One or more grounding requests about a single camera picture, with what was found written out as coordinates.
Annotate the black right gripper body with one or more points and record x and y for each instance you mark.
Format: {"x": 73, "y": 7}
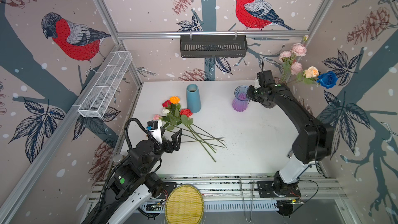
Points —
{"x": 256, "y": 95}

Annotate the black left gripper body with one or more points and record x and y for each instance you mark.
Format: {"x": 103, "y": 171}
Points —
{"x": 158, "y": 149}

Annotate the blue purple glass vase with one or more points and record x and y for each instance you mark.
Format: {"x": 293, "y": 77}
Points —
{"x": 240, "y": 103}

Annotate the pink carnation flower stem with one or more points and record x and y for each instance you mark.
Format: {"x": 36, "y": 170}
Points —
{"x": 296, "y": 68}

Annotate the dark red rose flower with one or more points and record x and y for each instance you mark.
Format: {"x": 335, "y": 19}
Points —
{"x": 167, "y": 104}

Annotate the cream peach rose stem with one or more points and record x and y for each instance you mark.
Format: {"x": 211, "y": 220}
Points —
{"x": 308, "y": 76}

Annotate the blue rose flower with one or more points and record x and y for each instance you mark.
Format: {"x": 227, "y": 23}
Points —
{"x": 327, "y": 80}

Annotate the pink rose flower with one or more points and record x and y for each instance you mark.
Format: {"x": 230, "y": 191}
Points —
{"x": 157, "y": 117}

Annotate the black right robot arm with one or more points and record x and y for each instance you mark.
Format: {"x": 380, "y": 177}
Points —
{"x": 314, "y": 140}

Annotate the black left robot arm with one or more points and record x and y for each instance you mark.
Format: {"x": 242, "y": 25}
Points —
{"x": 134, "y": 180}

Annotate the teal ceramic vase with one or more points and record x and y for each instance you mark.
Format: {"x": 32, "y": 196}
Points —
{"x": 193, "y": 98}

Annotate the white rose flower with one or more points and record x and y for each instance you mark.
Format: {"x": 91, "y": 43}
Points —
{"x": 165, "y": 111}

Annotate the orange rose flower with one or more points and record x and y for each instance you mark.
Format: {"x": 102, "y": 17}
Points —
{"x": 174, "y": 100}

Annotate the yellow woven round mat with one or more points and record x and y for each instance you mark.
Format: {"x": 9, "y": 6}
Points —
{"x": 185, "y": 205}

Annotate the white mesh wall shelf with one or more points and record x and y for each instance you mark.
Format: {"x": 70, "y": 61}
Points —
{"x": 101, "y": 94}

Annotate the black hanging wire basket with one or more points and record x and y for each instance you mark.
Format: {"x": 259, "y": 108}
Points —
{"x": 213, "y": 46}

